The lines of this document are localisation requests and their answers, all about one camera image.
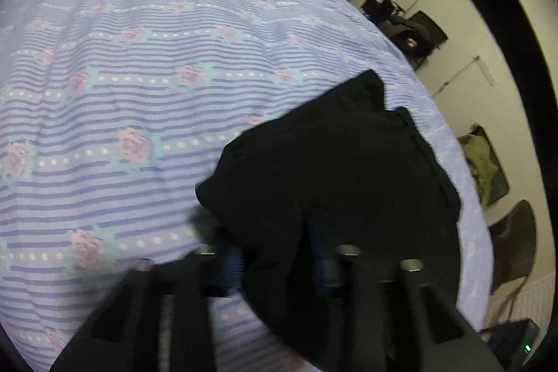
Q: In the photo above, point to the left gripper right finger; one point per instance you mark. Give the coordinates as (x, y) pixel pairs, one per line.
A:
(393, 317)

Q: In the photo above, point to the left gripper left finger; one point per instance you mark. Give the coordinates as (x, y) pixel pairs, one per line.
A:
(123, 333)

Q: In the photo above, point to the black pants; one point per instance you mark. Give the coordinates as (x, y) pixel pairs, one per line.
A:
(340, 169)

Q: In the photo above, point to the olive green clothing pile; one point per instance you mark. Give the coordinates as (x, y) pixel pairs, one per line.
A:
(484, 166)

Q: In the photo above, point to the purple floral bed sheet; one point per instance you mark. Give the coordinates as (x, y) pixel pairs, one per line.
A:
(113, 110)

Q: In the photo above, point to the black chair with clothes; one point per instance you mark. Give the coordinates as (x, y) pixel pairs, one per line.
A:
(417, 37)

